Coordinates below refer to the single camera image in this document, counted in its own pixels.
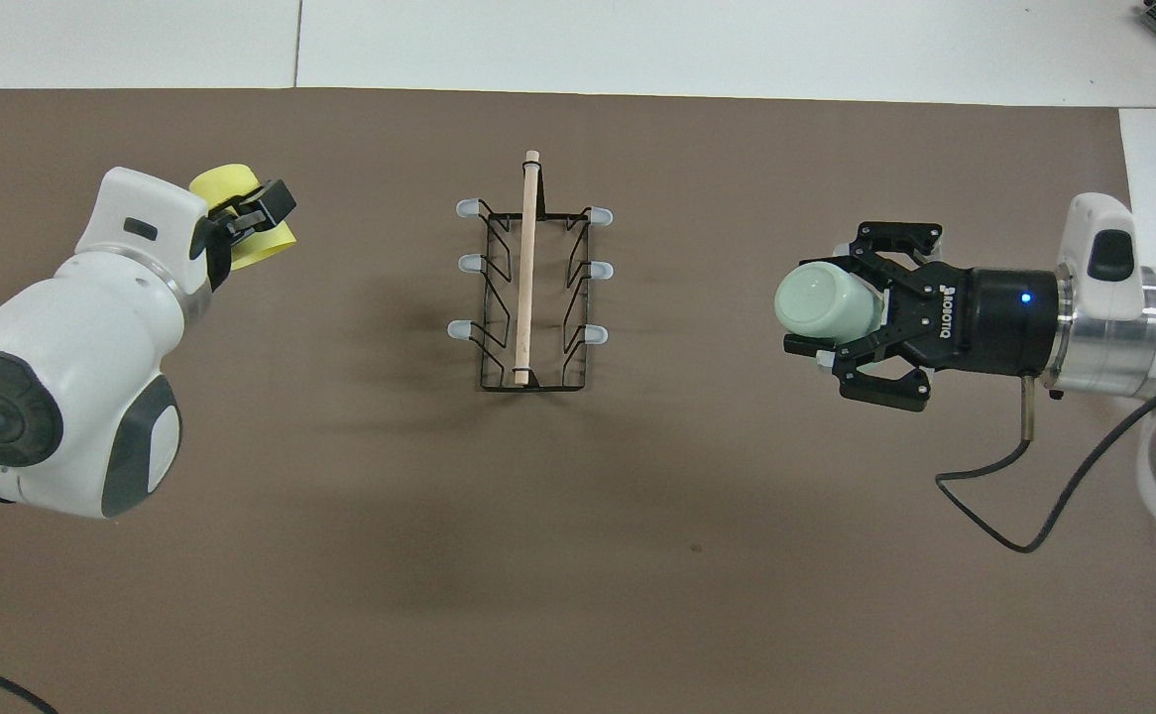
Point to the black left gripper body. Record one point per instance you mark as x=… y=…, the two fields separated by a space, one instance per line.
x=213 y=248

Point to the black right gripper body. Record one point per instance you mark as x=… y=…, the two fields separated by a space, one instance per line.
x=1004 y=322

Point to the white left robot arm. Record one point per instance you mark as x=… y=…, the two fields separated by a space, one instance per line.
x=72 y=347

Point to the brown table mat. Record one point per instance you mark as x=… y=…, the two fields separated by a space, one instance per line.
x=340 y=595

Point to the yellow plastic cup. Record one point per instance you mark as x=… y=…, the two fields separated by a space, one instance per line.
x=223 y=183

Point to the pale green plastic cup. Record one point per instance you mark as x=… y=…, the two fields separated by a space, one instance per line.
x=821 y=302

